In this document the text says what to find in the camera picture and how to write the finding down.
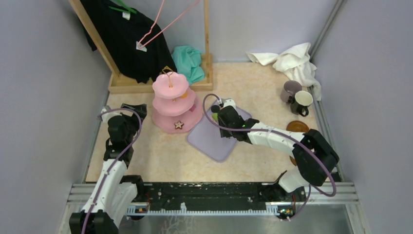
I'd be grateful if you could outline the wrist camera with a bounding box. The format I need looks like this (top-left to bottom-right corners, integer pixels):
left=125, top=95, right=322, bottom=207
left=97, top=105, right=121, bottom=123
left=219, top=98, right=236, bottom=109

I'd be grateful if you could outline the black t-shirt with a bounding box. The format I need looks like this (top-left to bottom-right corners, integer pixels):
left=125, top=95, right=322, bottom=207
left=81, top=0, right=177, bottom=83

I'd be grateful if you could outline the purple mug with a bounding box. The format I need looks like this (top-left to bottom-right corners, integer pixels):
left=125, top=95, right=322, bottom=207
left=280, top=80, right=302, bottom=103

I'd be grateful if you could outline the brown saucer upper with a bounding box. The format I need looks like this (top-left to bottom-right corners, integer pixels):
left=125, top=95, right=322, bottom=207
left=286, top=120, right=310, bottom=133

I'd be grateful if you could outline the lavender serving tray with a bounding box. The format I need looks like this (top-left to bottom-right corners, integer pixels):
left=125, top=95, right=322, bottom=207
left=186, top=116, right=238, bottom=163

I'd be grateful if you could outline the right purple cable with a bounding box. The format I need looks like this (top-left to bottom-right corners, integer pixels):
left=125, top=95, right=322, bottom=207
left=202, top=94, right=337, bottom=222

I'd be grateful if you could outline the wooden clothes rack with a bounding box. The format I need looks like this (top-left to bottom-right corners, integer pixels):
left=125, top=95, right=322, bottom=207
left=69, top=0, right=214, bottom=94

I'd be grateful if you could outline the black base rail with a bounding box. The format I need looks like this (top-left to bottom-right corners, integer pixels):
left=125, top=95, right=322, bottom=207
left=66, top=181, right=359, bottom=217

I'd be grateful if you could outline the pink three-tier cake stand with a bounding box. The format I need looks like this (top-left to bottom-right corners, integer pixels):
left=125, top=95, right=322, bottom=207
left=152, top=71, right=203, bottom=134

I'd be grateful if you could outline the pink cake slice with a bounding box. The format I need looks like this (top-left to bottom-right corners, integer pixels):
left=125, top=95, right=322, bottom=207
left=189, top=104, right=196, bottom=112

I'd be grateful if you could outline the brown star cookie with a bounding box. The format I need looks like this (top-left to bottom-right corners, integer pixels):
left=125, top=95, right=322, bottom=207
left=174, top=120, right=184, bottom=130

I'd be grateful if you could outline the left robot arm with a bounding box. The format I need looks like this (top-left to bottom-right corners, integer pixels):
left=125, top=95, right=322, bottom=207
left=69, top=103, right=147, bottom=234

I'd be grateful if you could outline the black macaron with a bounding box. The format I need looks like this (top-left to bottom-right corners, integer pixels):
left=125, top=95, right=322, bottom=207
left=210, top=105, right=221, bottom=113

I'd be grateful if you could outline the pink clothes hanger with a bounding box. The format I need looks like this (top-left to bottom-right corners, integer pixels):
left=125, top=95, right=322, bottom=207
left=136, top=0, right=200, bottom=50

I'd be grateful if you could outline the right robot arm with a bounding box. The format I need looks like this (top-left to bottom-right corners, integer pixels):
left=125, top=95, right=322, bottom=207
left=213, top=105, right=339, bottom=201

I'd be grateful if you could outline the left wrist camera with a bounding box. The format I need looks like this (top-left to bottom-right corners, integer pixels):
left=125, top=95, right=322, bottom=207
left=97, top=105, right=121, bottom=123

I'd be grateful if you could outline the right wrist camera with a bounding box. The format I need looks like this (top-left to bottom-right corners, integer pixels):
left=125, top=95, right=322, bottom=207
left=219, top=98, right=236, bottom=109

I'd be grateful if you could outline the white towel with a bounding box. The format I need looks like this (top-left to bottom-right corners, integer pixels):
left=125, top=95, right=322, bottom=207
left=246, top=42, right=322, bottom=101

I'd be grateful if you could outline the brown saucer lower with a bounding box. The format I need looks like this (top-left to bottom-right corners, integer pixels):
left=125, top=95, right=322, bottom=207
left=289, top=156, right=297, bottom=166

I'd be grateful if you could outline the black cream-lined mug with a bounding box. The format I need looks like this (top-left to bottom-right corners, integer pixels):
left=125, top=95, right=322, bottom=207
left=290, top=91, right=314, bottom=117

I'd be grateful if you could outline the green clothes hanger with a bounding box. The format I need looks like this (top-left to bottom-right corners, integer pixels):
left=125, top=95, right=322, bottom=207
left=108, top=0, right=137, bottom=14

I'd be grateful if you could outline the teal cloth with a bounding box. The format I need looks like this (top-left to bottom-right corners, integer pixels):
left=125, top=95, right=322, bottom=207
left=171, top=45, right=205, bottom=85

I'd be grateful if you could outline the brown saucer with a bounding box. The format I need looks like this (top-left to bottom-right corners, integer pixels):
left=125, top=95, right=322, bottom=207
left=286, top=120, right=310, bottom=133
left=289, top=156, right=297, bottom=166

